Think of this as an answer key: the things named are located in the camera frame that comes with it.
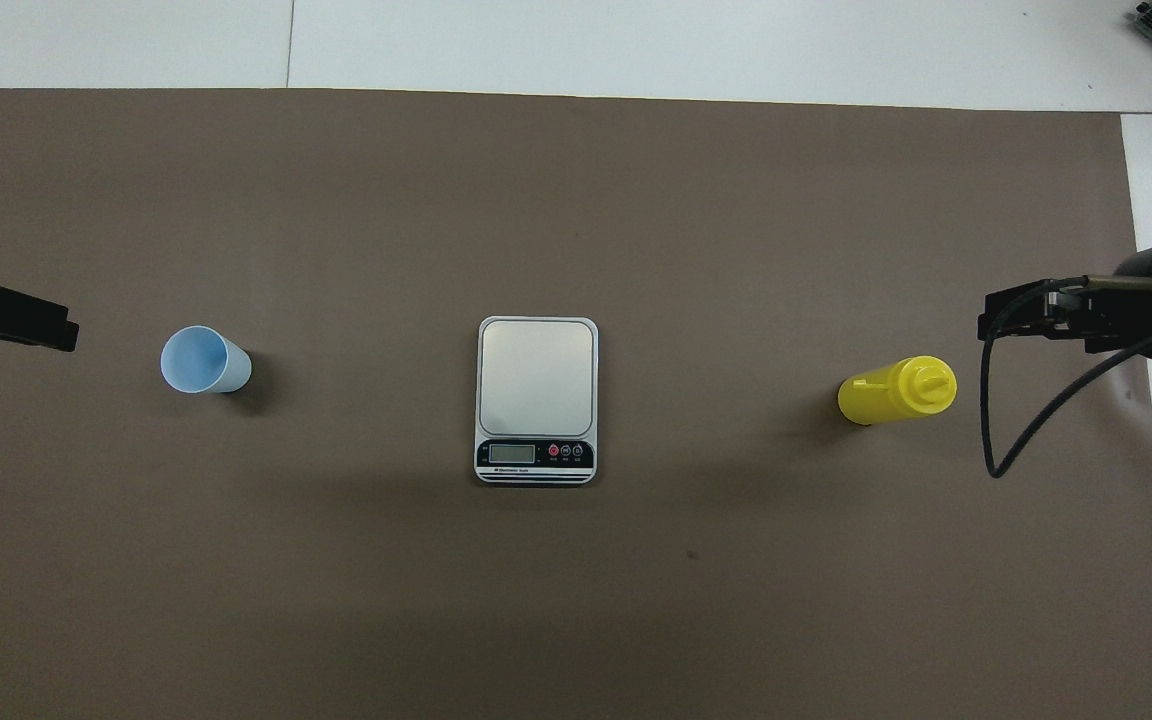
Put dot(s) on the brown paper table mat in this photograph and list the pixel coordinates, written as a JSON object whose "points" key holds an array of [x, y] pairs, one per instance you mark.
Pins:
{"points": [[536, 200]]}

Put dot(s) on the silver digital kitchen scale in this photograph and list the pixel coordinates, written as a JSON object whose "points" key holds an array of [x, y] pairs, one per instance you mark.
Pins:
{"points": [[536, 385]]}

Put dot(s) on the yellow squeeze bottle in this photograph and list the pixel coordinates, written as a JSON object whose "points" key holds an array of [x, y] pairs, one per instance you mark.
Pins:
{"points": [[891, 395]]}

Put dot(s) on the light blue plastic cup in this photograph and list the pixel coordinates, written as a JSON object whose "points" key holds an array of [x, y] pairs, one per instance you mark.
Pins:
{"points": [[198, 360]]}

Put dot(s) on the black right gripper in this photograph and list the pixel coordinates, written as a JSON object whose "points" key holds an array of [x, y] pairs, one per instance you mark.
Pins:
{"points": [[1141, 315]]}

